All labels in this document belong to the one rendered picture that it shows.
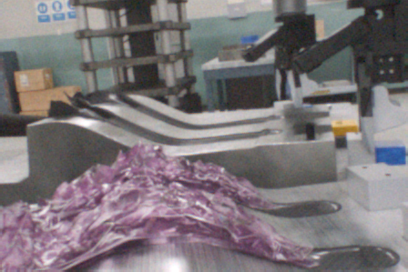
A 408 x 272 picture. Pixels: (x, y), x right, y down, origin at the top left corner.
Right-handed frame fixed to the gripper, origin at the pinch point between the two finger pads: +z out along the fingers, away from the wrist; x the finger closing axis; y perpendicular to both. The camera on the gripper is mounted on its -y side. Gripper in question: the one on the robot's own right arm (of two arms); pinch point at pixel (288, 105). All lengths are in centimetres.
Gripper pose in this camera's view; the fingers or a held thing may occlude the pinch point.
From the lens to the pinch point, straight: 118.7
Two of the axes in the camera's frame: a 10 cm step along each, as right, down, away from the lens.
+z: 1.1, 9.8, 1.6
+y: 9.5, -1.5, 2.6
